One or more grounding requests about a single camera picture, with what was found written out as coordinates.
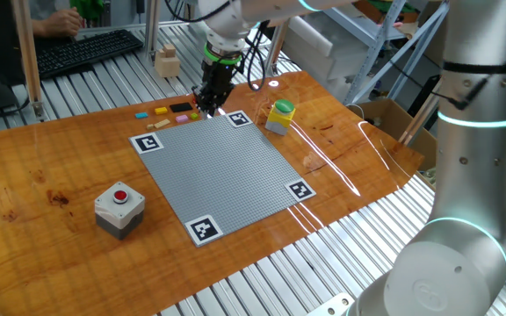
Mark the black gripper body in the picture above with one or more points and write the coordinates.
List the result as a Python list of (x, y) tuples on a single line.
[(217, 85)]

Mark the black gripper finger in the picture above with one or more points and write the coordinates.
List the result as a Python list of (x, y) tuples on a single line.
[(202, 107), (217, 107)]

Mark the small lime Lego brick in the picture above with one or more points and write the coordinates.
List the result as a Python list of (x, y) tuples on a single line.
[(194, 116)]

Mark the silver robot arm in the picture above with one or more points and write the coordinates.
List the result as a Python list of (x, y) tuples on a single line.
[(477, 153)]

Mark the bare person forearm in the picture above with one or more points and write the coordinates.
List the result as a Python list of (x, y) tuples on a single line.
[(40, 27)]

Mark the large black Lego plate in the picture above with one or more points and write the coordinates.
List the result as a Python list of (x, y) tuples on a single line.
[(180, 107)]

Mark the pink Lego brick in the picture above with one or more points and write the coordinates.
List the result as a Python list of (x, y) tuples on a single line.
[(182, 118)]

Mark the yellow Lego brick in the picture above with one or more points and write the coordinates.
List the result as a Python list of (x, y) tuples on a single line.
[(161, 110)]

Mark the long tan Lego plate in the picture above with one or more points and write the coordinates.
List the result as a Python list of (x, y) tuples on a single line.
[(162, 124)]

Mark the cyan Lego brick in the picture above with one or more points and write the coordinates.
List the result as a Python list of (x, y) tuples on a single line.
[(141, 115)]

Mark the grey Lego baseplate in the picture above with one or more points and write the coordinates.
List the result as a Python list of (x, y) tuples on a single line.
[(218, 175)]

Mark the bare person hand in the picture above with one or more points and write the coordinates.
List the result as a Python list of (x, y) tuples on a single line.
[(66, 22)]

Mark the black white fiducial marker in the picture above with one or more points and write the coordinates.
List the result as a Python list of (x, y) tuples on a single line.
[(146, 143), (239, 118), (300, 190), (203, 230)]

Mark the wooden block puzzle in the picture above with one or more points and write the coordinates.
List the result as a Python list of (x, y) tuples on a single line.
[(167, 63)]

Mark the green push button yellow box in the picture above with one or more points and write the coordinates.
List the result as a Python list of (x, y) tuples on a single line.
[(279, 118)]

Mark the white foam boxes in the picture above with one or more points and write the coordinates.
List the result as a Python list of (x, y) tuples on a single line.
[(310, 52)]

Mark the black computer keyboard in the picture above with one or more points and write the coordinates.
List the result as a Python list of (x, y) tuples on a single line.
[(86, 52)]

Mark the red push button box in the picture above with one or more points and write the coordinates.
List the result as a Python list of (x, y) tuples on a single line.
[(119, 210)]

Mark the green plastic object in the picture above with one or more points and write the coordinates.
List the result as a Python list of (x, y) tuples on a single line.
[(87, 8)]

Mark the grey metal shelf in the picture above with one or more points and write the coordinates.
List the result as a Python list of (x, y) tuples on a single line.
[(367, 33)]

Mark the wood grain table mat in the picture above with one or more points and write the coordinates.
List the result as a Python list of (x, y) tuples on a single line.
[(38, 153)]

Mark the cardboard box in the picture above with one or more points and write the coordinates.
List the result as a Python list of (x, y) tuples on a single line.
[(389, 118)]

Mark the person in grey shirt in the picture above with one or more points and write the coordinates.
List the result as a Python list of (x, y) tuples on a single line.
[(48, 6)]

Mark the aluminium frame post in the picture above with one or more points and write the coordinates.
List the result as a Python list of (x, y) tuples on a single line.
[(277, 48), (26, 57), (152, 30)]

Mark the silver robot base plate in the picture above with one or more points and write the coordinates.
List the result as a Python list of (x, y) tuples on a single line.
[(332, 306)]

